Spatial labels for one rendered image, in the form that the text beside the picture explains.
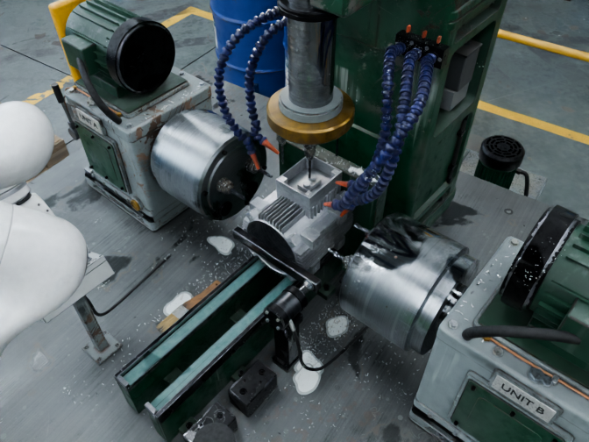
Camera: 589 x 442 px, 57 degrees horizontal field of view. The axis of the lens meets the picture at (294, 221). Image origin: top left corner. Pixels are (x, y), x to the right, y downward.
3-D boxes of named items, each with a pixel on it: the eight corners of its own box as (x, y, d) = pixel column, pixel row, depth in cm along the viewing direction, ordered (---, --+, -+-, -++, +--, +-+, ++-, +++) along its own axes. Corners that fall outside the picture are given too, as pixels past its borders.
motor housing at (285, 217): (294, 210, 147) (294, 157, 134) (351, 245, 139) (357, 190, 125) (244, 254, 137) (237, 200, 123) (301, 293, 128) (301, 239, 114)
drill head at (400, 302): (367, 246, 139) (377, 173, 121) (519, 335, 120) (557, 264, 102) (306, 309, 126) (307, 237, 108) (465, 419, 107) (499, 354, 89)
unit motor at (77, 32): (130, 109, 177) (95, -23, 147) (199, 149, 162) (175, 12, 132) (61, 146, 164) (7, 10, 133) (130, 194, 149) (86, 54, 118)
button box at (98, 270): (102, 267, 123) (90, 249, 121) (116, 273, 118) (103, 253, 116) (35, 317, 114) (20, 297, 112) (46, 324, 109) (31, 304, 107)
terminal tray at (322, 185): (308, 175, 134) (308, 153, 129) (342, 194, 130) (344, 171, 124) (275, 201, 128) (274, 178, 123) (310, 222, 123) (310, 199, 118)
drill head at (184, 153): (192, 144, 169) (179, 72, 151) (280, 195, 152) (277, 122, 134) (127, 185, 156) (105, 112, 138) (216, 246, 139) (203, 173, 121)
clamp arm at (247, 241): (322, 286, 120) (240, 231, 131) (323, 278, 118) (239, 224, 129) (313, 295, 118) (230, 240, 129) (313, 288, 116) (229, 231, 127)
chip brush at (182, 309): (213, 278, 147) (213, 276, 146) (226, 288, 144) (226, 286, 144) (154, 328, 136) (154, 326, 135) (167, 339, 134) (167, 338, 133)
